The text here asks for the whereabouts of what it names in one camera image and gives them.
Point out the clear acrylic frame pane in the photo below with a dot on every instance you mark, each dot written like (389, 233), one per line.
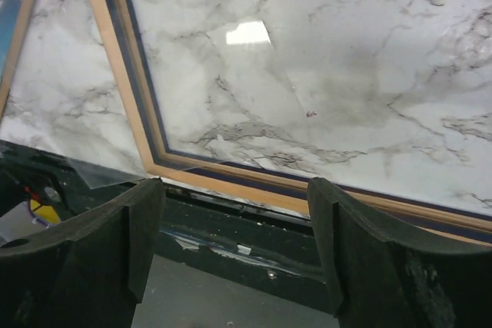
(368, 93)

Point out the blue wooden picture frame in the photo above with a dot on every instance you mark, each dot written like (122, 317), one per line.
(117, 23)

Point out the photo print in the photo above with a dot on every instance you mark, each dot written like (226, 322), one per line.
(15, 18)

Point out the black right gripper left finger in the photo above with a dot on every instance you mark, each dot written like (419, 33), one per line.
(89, 271)

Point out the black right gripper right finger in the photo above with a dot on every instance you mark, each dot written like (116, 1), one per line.
(383, 272)

